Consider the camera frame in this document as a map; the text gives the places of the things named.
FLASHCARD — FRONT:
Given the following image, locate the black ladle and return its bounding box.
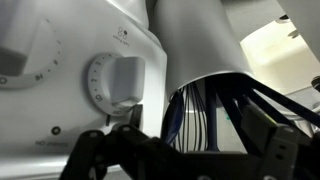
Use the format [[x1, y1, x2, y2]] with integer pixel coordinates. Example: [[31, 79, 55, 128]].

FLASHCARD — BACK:
[[241, 77, 320, 125]]

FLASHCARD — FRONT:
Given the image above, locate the black spatula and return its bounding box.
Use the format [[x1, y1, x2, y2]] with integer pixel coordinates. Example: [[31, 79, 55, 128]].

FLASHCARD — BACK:
[[215, 81, 264, 155]]

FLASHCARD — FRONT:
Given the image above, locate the black sink sprayer head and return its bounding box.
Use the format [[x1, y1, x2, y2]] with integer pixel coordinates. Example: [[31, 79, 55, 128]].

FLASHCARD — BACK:
[[310, 75, 320, 93]]

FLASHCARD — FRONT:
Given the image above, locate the white utensil crock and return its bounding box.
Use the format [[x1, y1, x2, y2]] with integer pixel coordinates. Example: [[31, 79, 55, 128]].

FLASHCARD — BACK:
[[152, 0, 255, 102]]

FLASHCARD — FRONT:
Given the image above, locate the metal whisk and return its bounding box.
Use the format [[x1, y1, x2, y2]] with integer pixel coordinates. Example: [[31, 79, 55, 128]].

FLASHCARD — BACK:
[[179, 82, 206, 152]]

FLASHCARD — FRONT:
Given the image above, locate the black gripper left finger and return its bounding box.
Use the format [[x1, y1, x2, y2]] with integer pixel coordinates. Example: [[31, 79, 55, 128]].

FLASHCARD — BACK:
[[60, 103, 214, 180]]

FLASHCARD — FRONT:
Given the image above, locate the dark blue utensil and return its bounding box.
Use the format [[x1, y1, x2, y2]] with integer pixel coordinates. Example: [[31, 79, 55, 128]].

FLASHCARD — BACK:
[[205, 79, 221, 152]]

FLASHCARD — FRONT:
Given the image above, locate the blue spoon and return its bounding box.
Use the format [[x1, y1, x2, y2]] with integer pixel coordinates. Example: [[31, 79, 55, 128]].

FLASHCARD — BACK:
[[162, 90, 185, 145]]

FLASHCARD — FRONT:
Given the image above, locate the cream kitchen sink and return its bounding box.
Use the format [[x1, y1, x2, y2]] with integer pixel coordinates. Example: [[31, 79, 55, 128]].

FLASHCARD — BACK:
[[239, 19, 320, 96]]

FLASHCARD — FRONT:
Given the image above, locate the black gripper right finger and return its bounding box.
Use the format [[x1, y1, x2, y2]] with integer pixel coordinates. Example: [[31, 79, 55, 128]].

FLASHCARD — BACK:
[[240, 104, 302, 180]]

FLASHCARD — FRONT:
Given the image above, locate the white electric stove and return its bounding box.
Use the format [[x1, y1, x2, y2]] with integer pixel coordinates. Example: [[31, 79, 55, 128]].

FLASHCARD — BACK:
[[0, 0, 168, 180]]

